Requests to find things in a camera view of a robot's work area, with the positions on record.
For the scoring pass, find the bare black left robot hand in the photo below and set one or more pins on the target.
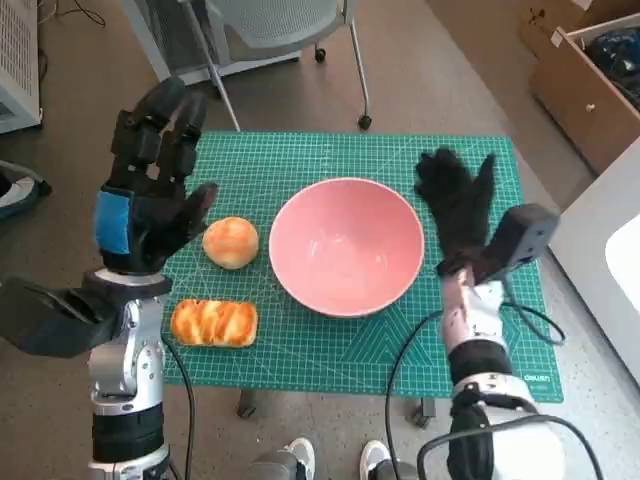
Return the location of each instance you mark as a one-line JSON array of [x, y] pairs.
[[150, 215]]

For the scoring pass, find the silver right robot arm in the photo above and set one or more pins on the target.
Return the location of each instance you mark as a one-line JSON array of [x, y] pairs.
[[485, 365]]

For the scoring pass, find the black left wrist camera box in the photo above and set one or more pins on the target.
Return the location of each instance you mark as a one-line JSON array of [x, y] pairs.
[[50, 320]]

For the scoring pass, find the cardboard box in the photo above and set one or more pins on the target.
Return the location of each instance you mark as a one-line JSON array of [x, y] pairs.
[[540, 25]]

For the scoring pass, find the white shoe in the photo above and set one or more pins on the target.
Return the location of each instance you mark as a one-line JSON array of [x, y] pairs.
[[372, 457], [302, 455]]

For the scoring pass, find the white perforated appliance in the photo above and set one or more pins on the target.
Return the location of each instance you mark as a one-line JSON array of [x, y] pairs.
[[15, 50]]

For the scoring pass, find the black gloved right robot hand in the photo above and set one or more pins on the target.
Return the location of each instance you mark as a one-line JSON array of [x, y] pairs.
[[460, 210]]

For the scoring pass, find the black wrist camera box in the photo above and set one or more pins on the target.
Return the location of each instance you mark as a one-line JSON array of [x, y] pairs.
[[525, 235], [50, 320]]

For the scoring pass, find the rectangular bread loaf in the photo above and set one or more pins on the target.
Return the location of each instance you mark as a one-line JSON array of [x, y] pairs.
[[215, 322]]

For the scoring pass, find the pink bowl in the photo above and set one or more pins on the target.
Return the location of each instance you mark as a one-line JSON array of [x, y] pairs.
[[345, 250]]

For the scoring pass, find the dark grey chair base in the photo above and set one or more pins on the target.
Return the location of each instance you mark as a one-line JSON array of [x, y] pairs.
[[20, 192]]

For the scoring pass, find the grey leg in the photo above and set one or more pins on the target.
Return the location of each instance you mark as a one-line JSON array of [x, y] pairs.
[[272, 465], [395, 471]]

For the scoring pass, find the round bread bun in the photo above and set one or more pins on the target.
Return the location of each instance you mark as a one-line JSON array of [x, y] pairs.
[[230, 242]]

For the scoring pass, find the green cutting mat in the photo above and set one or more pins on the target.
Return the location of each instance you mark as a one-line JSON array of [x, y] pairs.
[[320, 360]]

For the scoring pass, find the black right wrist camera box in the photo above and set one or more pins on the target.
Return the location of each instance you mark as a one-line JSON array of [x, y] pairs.
[[525, 235]]

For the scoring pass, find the grey mesh office chair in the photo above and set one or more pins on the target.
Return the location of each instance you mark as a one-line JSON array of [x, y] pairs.
[[280, 20]]

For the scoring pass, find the grey cabinet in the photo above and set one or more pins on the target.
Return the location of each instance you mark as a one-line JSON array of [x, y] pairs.
[[160, 40]]

